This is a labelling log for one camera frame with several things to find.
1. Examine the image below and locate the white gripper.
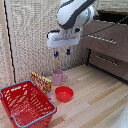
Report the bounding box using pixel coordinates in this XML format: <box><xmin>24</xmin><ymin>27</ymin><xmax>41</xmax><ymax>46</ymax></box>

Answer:
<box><xmin>46</xmin><ymin>28</ymin><xmax>83</xmax><ymax>59</ymax></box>

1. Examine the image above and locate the pink mug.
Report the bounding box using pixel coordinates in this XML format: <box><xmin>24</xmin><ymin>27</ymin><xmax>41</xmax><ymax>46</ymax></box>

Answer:
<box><xmin>51</xmin><ymin>68</ymin><xmax>69</xmax><ymax>87</ymax></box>

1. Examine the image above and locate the beige woven screen panel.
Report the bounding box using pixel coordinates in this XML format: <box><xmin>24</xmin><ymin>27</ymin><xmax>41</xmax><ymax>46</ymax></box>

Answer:
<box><xmin>0</xmin><ymin>0</ymin><xmax>128</xmax><ymax>88</ymax></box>

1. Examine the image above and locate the colourful patterned box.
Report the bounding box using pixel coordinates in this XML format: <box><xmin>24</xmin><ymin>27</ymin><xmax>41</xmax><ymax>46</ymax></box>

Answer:
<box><xmin>30</xmin><ymin>71</ymin><xmax>54</xmax><ymax>95</ymax></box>

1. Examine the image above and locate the red bowl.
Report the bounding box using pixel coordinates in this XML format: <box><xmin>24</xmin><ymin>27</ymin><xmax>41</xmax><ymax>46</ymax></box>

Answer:
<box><xmin>54</xmin><ymin>85</ymin><xmax>75</xmax><ymax>103</ymax></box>

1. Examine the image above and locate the red basket blue rim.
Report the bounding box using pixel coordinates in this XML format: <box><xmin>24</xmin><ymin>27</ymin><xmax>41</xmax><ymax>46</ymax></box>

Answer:
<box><xmin>0</xmin><ymin>79</ymin><xmax>58</xmax><ymax>128</ymax></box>

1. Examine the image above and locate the brown wooden drawer cabinet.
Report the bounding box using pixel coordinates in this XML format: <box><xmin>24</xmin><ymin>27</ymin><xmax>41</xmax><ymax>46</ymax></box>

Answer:
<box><xmin>81</xmin><ymin>9</ymin><xmax>128</xmax><ymax>83</ymax></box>

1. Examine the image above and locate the long silver drawer handle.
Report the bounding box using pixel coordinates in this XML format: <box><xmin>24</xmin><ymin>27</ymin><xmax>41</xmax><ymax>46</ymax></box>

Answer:
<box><xmin>86</xmin><ymin>33</ymin><xmax>118</xmax><ymax>45</ymax></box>

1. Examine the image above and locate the short silver drawer handle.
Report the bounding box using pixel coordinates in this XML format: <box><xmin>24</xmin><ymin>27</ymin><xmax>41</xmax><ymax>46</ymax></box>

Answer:
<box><xmin>95</xmin><ymin>54</ymin><xmax>121</xmax><ymax>67</ymax></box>

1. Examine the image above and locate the brown drawer short handle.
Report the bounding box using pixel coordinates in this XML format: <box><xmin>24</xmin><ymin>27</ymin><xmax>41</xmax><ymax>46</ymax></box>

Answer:
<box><xmin>88</xmin><ymin>49</ymin><xmax>128</xmax><ymax>81</ymax></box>

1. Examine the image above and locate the black cable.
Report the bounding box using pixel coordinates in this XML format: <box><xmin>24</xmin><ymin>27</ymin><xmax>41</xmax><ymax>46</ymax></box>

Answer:
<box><xmin>81</xmin><ymin>14</ymin><xmax>128</xmax><ymax>37</ymax></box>

